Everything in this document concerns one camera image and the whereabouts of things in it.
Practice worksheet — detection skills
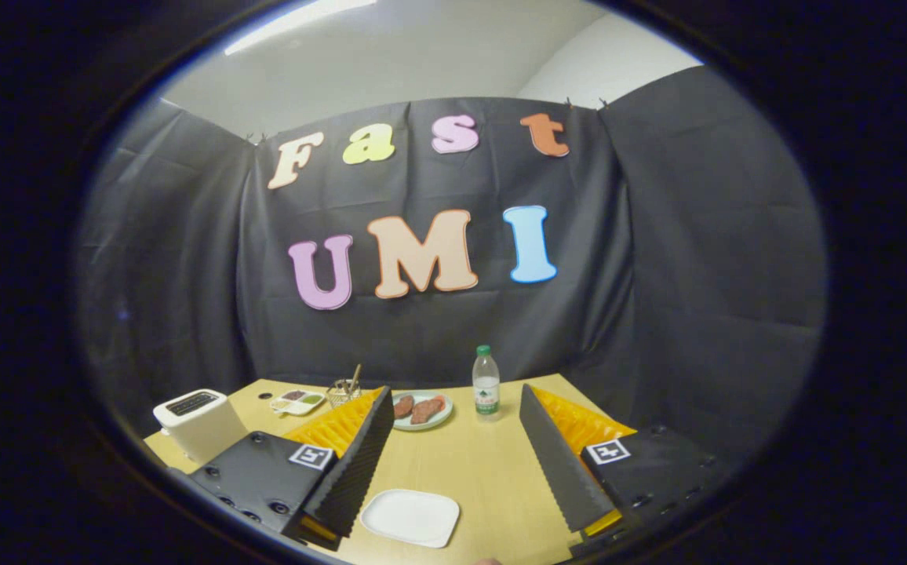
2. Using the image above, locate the black backdrop cloth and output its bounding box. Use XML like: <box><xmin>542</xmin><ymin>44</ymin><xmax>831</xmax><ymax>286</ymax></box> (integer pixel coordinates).
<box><xmin>77</xmin><ymin>67</ymin><xmax>827</xmax><ymax>472</ymax></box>

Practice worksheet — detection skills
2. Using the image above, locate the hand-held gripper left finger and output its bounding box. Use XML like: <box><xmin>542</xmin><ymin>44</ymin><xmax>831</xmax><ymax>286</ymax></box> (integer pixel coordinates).
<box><xmin>187</xmin><ymin>385</ymin><xmax>396</xmax><ymax>551</ymax></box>

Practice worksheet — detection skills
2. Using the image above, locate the clear plastic water bottle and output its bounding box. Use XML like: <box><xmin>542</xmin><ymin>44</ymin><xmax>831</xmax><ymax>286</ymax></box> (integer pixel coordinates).
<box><xmin>472</xmin><ymin>344</ymin><xmax>501</xmax><ymax>422</ymax></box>

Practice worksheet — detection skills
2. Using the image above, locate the pale green plate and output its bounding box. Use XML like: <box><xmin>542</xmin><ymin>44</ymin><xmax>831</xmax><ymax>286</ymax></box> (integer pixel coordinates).
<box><xmin>391</xmin><ymin>391</ymin><xmax>454</xmax><ymax>432</ymax></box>

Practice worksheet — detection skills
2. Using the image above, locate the white divided condiment dish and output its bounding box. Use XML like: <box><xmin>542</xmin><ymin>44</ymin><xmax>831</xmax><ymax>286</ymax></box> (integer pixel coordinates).
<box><xmin>270</xmin><ymin>389</ymin><xmax>327</xmax><ymax>417</ymax></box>

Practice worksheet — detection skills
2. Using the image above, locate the white toaster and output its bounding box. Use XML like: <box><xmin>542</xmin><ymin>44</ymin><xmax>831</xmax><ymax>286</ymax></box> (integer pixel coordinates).
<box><xmin>153</xmin><ymin>389</ymin><xmax>249</xmax><ymax>465</ymax></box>

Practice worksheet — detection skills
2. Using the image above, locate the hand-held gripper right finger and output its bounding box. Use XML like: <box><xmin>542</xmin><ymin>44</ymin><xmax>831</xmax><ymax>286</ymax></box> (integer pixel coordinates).
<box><xmin>519</xmin><ymin>383</ymin><xmax>729</xmax><ymax>555</ymax></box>

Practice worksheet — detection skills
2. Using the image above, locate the wire utensil holder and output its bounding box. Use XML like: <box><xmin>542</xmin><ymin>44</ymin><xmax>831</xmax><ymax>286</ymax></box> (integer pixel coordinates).
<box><xmin>326</xmin><ymin>379</ymin><xmax>364</xmax><ymax>410</ymax></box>

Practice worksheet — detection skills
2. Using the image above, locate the white rectangular plate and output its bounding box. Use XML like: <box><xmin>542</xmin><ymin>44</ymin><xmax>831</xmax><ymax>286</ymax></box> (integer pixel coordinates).
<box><xmin>359</xmin><ymin>489</ymin><xmax>461</xmax><ymax>549</ymax></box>

